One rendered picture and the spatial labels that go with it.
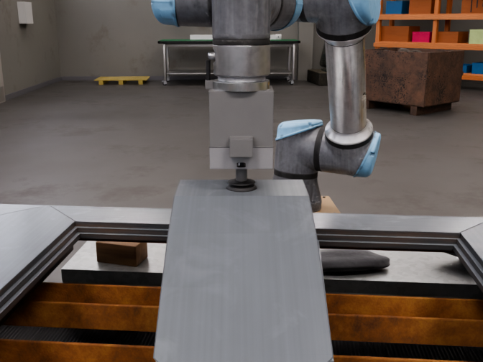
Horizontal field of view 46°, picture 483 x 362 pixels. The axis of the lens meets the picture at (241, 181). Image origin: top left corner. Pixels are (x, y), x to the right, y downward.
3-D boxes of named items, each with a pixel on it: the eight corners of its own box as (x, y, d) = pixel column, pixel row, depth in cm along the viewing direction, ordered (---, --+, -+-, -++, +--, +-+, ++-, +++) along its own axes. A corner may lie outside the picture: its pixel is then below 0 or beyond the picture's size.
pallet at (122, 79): (151, 80, 1184) (151, 76, 1181) (146, 84, 1114) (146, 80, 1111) (100, 80, 1181) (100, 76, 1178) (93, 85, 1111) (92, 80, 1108)
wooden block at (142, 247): (148, 256, 131) (146, 236, 130) (136, 267, 126) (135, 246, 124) (109, 252, 134) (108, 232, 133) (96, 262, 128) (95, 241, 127)
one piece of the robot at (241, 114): (201, 63, 68) (204, 192, 73) (275, 63, 68) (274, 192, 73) (206, 58, 78) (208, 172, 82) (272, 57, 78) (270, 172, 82)
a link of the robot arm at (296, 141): (282, 162, 157) (286, 114, 154) (329, 169, 152) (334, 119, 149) (267, 169, 146) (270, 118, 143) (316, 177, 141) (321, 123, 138)
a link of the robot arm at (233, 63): (272, 45, 70) (205, 46, 70) (271, 82, 71) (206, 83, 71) (269, 43, 77) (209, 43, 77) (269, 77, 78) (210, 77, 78)
